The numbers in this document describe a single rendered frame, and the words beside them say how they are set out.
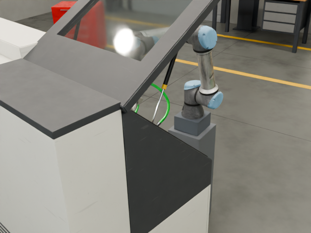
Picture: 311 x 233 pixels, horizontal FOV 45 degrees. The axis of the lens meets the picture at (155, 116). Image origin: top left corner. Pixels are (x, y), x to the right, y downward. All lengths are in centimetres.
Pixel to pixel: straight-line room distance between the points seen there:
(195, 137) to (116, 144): 112
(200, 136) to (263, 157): 140
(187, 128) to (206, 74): 44
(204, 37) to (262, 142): 212
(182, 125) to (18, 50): 115
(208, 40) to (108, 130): 95
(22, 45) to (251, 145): 265
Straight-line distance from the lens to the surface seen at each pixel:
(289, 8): 653
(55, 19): 619
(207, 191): 207
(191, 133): 246
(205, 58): 215
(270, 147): 393
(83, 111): 128
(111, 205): 151
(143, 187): 160
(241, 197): 324
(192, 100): 239
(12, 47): 193
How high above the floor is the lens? 208
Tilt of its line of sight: 28 degrees down
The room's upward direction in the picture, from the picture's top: 2 degrees counter-clockwise
